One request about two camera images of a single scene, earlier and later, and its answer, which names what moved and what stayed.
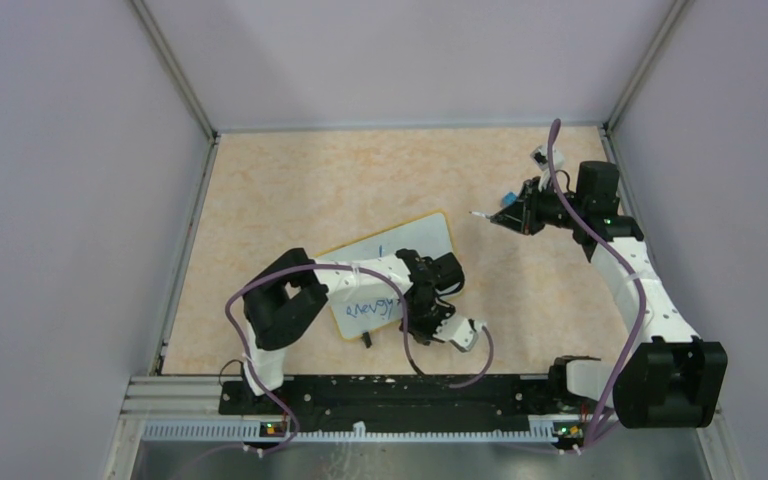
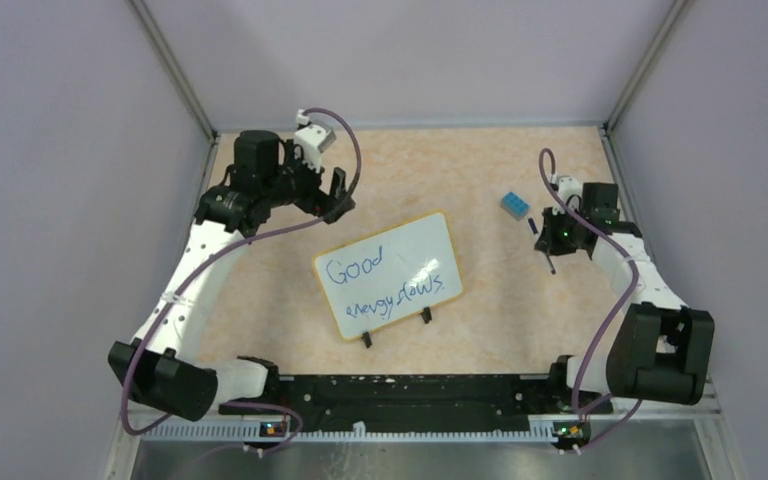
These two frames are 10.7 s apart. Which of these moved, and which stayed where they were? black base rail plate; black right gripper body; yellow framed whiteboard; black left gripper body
Moved: black right gripper body; black left gripper body
Stayed: yellow framed whiteboard; black base rail plate
